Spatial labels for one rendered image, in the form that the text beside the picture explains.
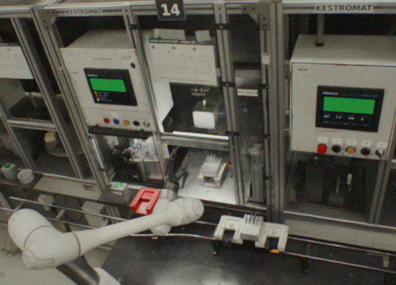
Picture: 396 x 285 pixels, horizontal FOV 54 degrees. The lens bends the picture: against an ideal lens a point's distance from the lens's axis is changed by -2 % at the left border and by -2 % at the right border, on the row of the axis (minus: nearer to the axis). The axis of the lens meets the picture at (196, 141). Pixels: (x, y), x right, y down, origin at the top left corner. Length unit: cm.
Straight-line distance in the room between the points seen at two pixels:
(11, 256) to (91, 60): 222
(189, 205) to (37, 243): 61
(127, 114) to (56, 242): 82
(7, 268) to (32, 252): 220
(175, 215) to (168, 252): 72
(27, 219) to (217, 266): 109
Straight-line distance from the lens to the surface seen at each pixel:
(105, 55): 194
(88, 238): 159
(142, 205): 233
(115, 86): 197
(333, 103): 168
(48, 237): 155
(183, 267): 230
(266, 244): 215
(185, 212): 169
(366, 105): 168
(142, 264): 237
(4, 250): 387
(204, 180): 237
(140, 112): 202
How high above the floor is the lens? 254
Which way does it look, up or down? 37 degrees down
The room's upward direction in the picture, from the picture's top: 10 degrees counter-clockwise
